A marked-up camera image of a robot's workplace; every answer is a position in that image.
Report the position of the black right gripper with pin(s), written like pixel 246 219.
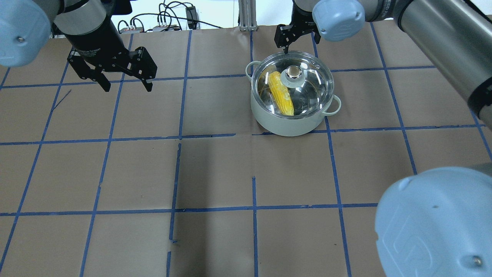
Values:
pixel 303 20

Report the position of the glass pot lid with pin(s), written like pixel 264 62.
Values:
pixel 292 82

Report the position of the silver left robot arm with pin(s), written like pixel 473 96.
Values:
pixel 26 25

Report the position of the small usb hub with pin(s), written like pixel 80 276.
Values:
pixel 131 30
pixel 165 28

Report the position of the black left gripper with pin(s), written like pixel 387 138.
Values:
pixel 95 41

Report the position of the small usb hub upper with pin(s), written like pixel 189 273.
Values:
pixel 165 28

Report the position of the black power adapter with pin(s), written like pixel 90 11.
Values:
pixel 192 18

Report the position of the brown paper table mat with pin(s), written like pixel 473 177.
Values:
pixel 130 183

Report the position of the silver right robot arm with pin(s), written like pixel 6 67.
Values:
pixel 318 193

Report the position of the yellow corn cob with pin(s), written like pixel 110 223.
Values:
pixel 280 94

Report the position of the pale green cooking pot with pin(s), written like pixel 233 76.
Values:
pixel 291 104

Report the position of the small usb hub lower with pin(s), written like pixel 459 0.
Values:
pixel 131 30

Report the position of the aluminium frame post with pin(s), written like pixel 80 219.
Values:
pixel 247 16

